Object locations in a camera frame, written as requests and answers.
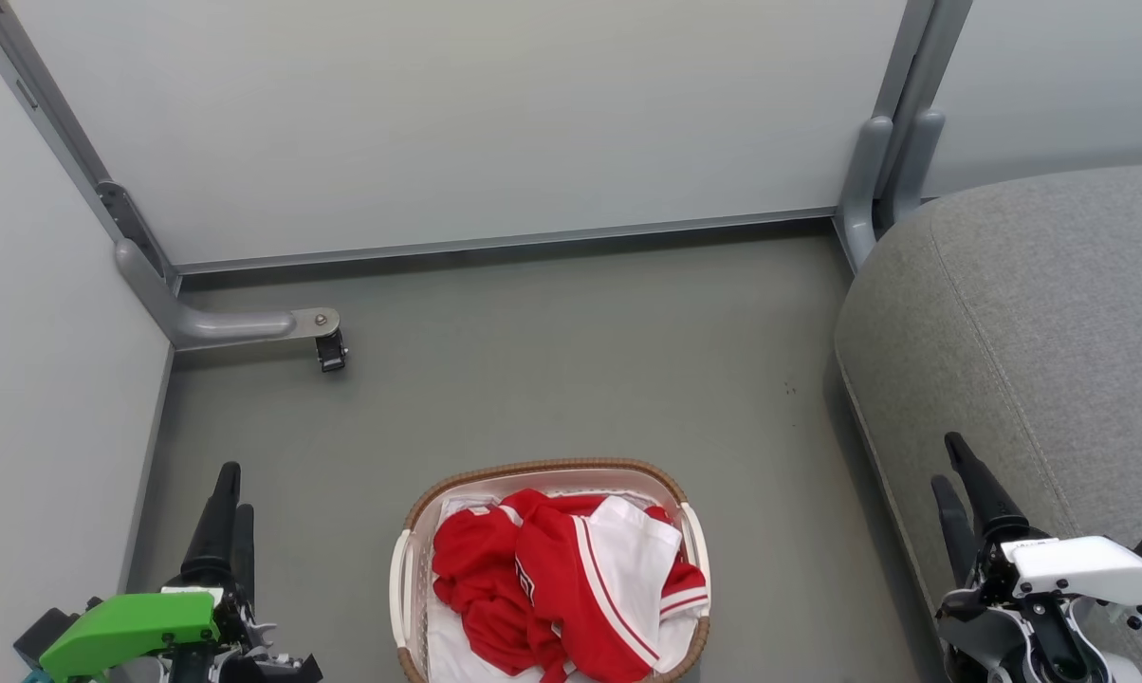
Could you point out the grey partition post with hinge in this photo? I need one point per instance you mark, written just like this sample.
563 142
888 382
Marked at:
59 123

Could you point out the white cloth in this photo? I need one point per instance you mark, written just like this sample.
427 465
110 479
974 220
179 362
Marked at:
452 650

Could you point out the white woven-rim laundry basket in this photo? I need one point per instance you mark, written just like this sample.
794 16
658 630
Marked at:
410 569

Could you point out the grey partition bottom rail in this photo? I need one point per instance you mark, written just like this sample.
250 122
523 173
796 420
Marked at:
505 239

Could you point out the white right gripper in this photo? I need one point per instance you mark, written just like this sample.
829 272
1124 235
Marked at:
1074 569

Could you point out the grey fabric sofa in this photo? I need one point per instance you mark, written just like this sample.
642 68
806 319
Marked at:
1026 332

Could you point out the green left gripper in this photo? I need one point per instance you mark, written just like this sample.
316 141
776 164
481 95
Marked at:
130 626

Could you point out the red and white jersey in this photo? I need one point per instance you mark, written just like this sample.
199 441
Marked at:
552 588

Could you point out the grey partition foot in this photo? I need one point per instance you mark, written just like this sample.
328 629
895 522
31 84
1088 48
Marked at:
220 325

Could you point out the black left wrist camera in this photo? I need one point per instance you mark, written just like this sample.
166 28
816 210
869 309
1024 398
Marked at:
42 634

